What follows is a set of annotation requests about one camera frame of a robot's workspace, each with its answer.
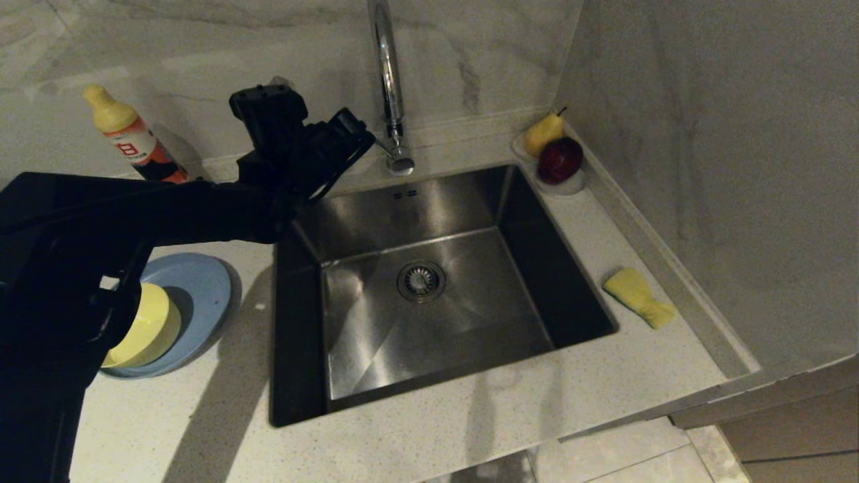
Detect chrome faucet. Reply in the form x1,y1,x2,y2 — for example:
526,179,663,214
364,0,416,176

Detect yellow sponge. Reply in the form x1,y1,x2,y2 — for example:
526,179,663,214
602,266,677,330

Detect metal sink drain strainer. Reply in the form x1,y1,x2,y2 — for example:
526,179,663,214
396,260,448,304

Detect stainless steel sink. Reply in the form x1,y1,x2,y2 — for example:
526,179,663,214
269,163,619,429

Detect blue plate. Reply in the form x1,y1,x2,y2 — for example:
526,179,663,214
101,252,233,379

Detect yellow pear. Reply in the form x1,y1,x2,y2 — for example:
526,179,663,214
524,106,568,158

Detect red apple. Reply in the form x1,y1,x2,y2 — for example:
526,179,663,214
536,136,585,186

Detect yellow bowl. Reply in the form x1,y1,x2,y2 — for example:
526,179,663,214
101,282,183,368

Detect small white dish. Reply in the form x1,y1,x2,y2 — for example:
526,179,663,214
511,131,589,197

